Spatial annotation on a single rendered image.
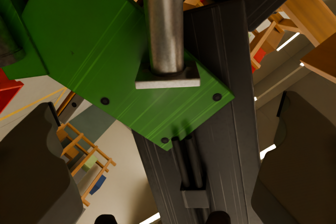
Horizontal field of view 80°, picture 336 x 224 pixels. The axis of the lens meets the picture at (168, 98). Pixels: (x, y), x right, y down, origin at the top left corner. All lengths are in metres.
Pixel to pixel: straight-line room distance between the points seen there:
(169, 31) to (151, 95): 0.09
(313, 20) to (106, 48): 0.92
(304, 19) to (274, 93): 6.76
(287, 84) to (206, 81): 7.52
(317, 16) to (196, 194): 0.89
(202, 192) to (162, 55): 0.19
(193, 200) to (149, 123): 0.12
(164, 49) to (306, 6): 0.89
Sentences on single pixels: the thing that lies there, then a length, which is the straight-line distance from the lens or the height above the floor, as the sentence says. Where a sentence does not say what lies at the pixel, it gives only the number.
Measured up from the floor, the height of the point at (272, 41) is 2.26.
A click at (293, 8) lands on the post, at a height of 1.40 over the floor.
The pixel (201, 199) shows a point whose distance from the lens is 0.29.
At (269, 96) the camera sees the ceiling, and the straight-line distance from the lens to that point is 7.74.
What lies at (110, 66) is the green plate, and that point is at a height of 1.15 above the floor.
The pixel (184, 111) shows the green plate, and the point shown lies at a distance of 0.23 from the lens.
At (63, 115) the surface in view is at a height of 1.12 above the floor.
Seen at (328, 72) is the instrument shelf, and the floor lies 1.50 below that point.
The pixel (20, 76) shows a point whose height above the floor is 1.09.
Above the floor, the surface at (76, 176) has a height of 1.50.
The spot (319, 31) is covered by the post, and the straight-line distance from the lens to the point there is 1.05.
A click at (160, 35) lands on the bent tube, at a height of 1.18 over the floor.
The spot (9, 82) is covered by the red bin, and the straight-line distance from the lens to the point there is 0.75.
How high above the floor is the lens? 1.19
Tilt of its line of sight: 7 degrees up
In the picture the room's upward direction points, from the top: 134 degrees clockwise
